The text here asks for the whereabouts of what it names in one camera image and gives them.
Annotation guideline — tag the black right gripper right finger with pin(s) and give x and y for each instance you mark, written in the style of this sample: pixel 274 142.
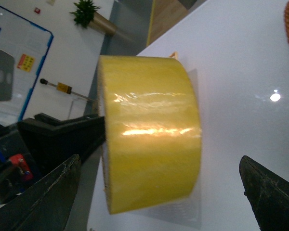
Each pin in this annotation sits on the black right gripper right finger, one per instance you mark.
pixel 267 193

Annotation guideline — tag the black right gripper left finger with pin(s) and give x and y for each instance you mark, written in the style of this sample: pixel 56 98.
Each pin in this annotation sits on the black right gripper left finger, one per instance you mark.
pixel 47 204

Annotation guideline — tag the yellow clear tape roll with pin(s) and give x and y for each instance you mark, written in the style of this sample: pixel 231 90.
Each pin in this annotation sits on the yellow clear tape roll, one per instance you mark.
pixel 152 130

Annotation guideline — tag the yellow woven basket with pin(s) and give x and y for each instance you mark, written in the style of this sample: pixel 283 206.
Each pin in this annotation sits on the yellow woven basket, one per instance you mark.
pixel 174 55

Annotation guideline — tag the yellow warning sign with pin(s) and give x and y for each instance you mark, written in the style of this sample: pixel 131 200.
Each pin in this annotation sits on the yellow warning sign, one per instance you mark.
pixel 25 62

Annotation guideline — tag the green plant in gold pot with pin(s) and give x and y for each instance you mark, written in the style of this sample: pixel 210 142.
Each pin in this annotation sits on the green plant in gold pot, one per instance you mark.
pixel 86 16

